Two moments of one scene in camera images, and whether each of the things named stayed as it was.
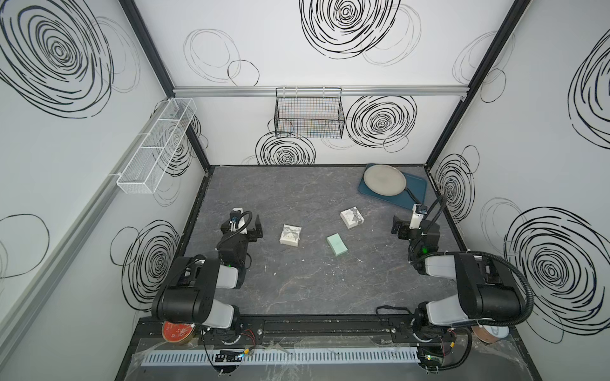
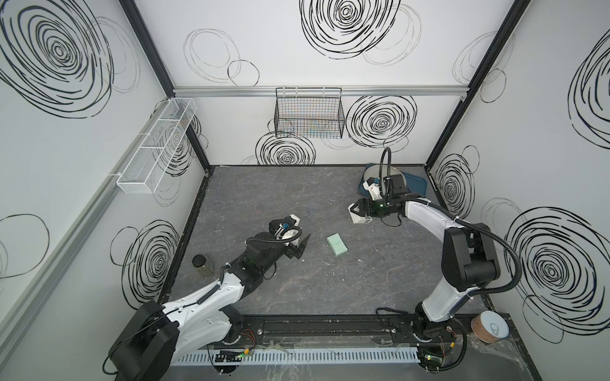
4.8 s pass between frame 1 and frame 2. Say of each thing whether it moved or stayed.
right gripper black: moved
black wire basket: stayed
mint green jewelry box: stayed
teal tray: stayed
